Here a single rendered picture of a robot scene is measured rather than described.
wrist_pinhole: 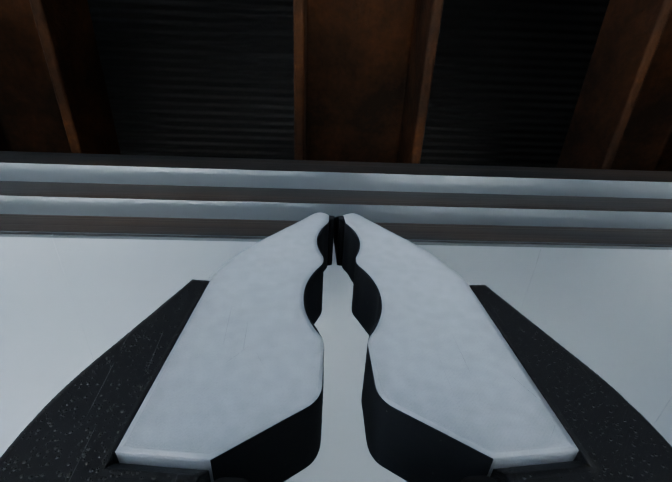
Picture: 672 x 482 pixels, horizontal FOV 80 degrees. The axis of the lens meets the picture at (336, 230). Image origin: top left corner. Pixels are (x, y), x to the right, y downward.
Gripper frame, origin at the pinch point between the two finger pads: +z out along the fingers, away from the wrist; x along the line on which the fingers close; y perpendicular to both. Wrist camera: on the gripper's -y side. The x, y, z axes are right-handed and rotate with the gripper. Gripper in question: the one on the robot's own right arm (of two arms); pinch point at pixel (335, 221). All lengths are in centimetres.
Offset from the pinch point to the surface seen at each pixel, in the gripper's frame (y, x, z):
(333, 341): 5.5, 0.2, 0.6
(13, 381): 7.8, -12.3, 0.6
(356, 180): 0.0, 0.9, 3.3
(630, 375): 7.3, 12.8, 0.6
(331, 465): 13.4, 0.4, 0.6
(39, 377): 7.6, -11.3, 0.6
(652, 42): -4.8, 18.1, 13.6
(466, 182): -0.1, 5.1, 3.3
